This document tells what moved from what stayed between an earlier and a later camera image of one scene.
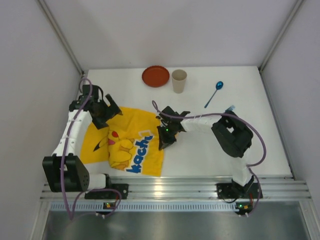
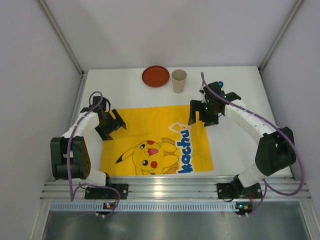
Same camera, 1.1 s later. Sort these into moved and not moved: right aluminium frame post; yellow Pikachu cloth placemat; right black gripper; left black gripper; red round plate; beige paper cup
Moved: right black gripper; yellow Pikachu cloth placemat; left black gripper
Not moved: red round plate; right aluminium frame post; beige paper cup
